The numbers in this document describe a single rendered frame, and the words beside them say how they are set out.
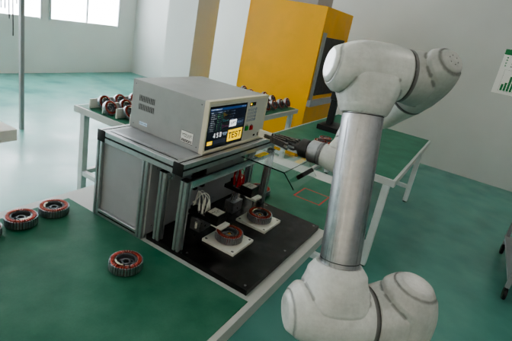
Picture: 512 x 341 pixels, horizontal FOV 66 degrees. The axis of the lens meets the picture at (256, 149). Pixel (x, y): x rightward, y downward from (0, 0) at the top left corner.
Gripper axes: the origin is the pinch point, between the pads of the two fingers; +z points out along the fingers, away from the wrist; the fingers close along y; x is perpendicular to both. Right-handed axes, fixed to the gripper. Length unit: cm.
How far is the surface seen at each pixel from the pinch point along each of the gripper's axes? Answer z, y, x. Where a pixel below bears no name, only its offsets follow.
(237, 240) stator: -8.5, -22.6, -37.2
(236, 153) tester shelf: 6.9, -9.2, -8.8
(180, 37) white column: 297, 275, 7
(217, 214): 2.9, -22.0, -31.1
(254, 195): 1.2, 2.8, -29.3
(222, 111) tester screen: 9.6, -20.7, 9.4
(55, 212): 55, -57, -41
